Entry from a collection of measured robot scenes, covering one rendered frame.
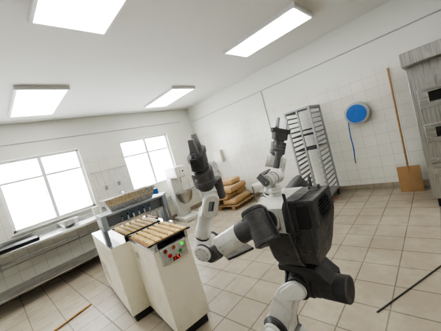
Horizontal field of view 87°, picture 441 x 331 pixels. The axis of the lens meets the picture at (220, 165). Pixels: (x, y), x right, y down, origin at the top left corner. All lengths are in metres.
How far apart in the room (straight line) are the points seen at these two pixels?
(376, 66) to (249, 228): 4.37
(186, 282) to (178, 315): 0.26
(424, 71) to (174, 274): 3.63
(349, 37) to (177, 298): 4.76
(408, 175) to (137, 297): 4.32
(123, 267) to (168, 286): 0.72
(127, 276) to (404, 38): 5.08
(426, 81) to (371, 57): 1.37
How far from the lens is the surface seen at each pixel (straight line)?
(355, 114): 4.90
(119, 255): 2.77
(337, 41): 5.21
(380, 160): 5.10
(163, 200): 2.85
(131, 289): 2.90
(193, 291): 2.39
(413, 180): 4.85
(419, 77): 3.92
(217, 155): 6.73
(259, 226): 0.91
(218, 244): 1.03
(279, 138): 1.39
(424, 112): 3.92
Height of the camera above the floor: 1.52
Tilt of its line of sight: 4 degrees down
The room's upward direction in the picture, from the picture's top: 16 degrees counter-clockwise
